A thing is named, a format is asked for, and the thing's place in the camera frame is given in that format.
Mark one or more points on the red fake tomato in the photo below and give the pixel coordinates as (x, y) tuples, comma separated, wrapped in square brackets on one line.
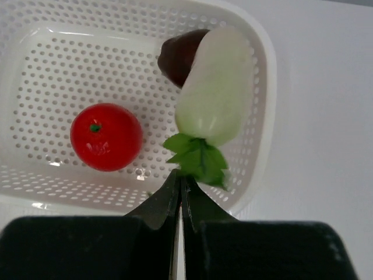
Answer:
[(106, 137)]

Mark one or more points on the white fake food piece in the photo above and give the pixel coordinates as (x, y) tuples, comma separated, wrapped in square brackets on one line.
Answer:
[(213, 105)]

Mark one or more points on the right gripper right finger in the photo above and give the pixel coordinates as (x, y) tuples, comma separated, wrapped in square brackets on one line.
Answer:
[(219, 246)]

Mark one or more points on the dark brown fake fruit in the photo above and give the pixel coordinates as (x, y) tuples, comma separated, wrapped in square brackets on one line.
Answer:
[(177, 55)]

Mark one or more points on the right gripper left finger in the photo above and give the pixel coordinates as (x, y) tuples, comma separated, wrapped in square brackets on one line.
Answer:
[(142, 244)]

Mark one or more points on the white perforated plastic basket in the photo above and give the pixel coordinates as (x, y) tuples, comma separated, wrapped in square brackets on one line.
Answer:
[(59, 57)]

